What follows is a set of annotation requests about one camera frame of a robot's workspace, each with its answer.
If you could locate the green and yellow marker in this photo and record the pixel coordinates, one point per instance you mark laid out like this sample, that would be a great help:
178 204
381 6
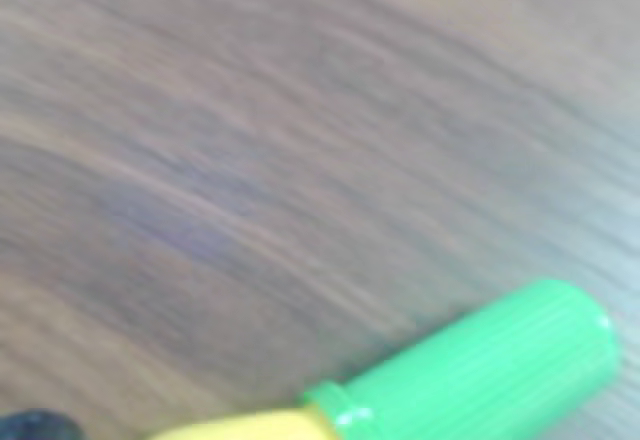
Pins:
480 360

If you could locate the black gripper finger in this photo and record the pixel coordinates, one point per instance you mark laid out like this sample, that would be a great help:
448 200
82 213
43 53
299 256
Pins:
35 426

